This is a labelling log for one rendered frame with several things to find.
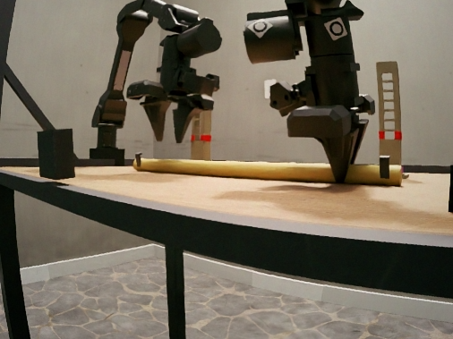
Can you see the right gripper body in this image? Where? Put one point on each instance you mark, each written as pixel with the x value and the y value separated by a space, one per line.
pixel 335 82

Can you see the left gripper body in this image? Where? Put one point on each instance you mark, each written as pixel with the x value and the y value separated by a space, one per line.
pixel 153 89

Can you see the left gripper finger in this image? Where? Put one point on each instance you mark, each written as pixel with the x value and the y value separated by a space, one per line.
pixel 182 118
pixel 156 112

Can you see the long yellow rail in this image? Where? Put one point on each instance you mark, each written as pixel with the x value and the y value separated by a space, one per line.
pixel 383 174

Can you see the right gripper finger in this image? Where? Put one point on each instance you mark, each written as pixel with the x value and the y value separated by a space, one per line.
pixel 339 152
pixel 362 125

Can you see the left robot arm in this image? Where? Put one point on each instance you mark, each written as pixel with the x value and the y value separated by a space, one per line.
pixel 193 41

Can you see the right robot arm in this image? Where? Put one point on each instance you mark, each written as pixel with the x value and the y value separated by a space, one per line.
pixel 275 36

